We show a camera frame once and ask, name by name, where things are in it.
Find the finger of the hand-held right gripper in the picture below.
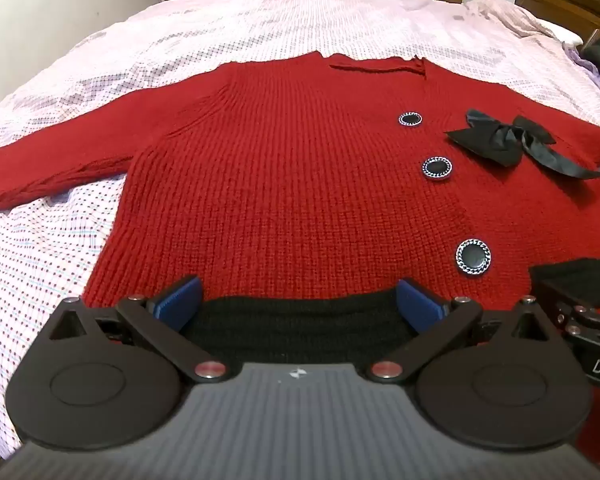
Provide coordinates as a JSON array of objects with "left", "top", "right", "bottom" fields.
[{"left": 539, "top": 271, "right": 600, "bottom": 345}]

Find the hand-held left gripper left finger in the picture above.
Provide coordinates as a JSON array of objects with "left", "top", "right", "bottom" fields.
[{"left": 49, "top": 275, "right": 228, "bottom": 382}]

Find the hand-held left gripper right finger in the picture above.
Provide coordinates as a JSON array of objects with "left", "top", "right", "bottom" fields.
[{"left": 371, "top": 278, "right": 554, "bottom": 382}]

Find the red knit cardigan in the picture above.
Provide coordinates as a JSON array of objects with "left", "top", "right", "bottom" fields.
[{"left": 0, "top": 51, "right": 600, "bottom": 367}]

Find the pink checked bed sheet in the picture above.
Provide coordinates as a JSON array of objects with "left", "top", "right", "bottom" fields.
[{"left": 0, "top": 0, "right": 600, "bottom": 461}]

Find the white pillow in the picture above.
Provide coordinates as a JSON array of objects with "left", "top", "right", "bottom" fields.
[{"left": 534, "top": 16, "right": 584, "bottom": 47}]

